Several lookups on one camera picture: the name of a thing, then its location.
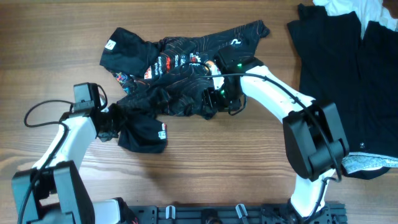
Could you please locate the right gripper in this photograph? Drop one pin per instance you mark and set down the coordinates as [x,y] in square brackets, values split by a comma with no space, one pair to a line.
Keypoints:
[209,99]

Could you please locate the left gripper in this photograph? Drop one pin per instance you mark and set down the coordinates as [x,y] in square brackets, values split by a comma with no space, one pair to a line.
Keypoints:
[117,110]

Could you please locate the black cycling jersey orange lines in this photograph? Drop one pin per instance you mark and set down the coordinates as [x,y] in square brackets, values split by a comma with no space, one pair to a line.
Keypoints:
[166,77]

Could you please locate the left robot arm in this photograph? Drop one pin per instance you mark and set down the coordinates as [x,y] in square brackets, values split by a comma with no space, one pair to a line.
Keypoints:
[52,191]

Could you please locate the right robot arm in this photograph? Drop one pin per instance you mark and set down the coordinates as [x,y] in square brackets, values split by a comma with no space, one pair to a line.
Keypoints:
[315,141]

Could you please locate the plain black t-shirt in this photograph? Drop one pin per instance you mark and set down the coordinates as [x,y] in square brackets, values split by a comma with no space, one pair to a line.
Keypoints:
[358,74]

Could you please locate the grey patterned cloth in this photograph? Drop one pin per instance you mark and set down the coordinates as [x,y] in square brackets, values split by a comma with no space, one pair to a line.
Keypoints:
[361,161]

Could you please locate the white garment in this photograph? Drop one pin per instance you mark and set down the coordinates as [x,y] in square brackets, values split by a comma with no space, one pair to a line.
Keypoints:
[366,10]

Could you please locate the left white rail clip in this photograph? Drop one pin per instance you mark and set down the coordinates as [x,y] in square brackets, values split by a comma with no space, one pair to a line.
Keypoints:
[170,212]

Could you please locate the white rail clip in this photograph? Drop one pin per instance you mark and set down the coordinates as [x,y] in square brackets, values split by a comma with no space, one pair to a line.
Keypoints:
[170,212]
[242,213]

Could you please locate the right white rail clip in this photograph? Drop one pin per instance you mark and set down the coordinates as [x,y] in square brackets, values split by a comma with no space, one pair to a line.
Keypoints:
[242,213]

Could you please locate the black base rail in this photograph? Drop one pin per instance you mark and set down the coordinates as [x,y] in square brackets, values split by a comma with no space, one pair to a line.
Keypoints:
[331,213]

